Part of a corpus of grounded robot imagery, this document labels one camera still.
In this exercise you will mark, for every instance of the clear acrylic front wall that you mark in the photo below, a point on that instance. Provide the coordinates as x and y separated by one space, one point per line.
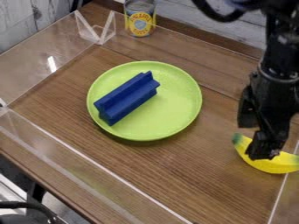
95 191

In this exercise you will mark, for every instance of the green round plate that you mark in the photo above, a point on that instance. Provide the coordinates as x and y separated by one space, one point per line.
164 115

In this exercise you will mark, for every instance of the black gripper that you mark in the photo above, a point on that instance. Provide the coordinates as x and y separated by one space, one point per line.
267 105

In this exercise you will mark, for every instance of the yellow toy banana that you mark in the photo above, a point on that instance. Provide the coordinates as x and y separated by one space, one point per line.
282 164

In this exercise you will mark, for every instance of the clear acrylic triangular bracket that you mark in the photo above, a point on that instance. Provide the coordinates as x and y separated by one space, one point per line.
94 33

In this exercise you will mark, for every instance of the blue plastic block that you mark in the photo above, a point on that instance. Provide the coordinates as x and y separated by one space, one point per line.
126 98

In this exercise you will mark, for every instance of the yellow labelled tin can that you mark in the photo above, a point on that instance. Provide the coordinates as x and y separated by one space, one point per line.
140 17

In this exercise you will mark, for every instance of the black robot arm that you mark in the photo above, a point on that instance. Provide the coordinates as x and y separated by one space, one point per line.
280 58

